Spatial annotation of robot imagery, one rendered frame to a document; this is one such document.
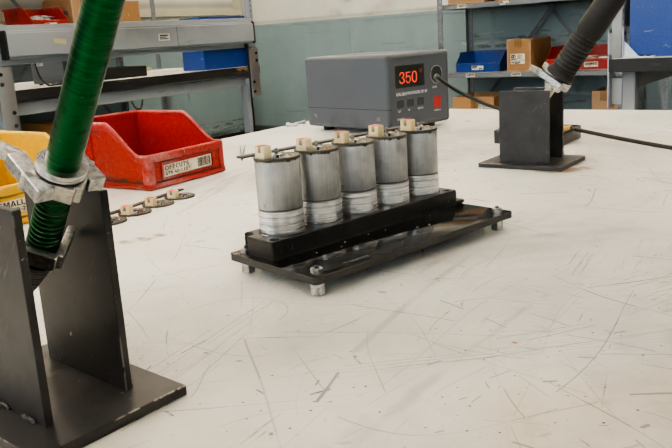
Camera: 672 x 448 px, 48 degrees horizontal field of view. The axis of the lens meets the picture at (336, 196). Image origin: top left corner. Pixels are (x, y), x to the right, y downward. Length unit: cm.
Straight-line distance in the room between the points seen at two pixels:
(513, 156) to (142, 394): 46
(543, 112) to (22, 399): 49
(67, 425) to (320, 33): 603
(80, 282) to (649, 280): 25
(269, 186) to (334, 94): 58
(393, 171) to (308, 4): 590
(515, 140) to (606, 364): 40
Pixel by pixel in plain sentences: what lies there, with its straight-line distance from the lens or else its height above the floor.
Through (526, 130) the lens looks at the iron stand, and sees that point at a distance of 67.
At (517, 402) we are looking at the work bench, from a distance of 27.
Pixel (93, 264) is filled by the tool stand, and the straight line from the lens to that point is 28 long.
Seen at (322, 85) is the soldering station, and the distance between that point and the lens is 98.
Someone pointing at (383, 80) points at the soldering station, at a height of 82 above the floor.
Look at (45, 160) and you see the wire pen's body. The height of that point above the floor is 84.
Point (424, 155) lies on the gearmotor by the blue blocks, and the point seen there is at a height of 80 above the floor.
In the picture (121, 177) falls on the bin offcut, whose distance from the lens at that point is 70.
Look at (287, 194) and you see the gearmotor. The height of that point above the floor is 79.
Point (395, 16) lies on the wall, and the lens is 584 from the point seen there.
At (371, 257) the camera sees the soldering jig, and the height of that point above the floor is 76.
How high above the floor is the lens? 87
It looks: 12 degrees down
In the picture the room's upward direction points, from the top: 4 degrees counter-clockwise
